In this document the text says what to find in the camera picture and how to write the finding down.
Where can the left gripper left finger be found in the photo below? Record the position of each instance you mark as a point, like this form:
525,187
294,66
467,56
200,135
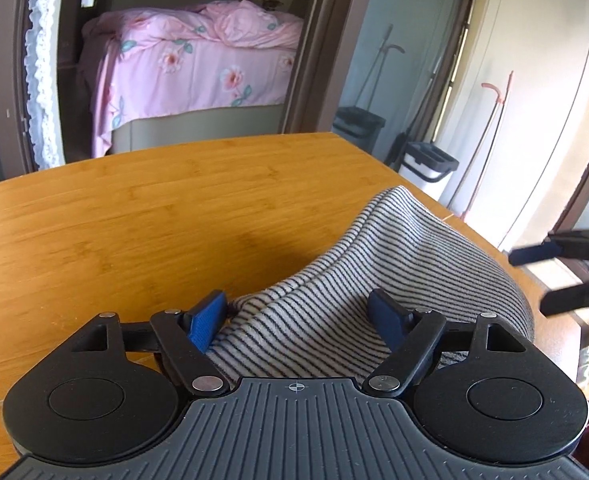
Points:
184,337

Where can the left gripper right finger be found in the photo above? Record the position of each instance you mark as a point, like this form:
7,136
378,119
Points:
413,338

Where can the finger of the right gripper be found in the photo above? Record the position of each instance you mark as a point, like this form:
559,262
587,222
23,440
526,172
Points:
560,301
522,256

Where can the grey striped garment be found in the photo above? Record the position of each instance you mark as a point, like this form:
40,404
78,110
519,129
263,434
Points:
315,323

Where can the white black-lid bin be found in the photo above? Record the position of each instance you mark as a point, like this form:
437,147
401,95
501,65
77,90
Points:
428,167

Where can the pink hooked pole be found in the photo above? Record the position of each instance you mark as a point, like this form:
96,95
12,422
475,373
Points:
484,145

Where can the pink floral bed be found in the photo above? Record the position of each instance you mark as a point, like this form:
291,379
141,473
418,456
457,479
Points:
148,63

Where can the white lace curtain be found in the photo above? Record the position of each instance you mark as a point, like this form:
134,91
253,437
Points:
40,64

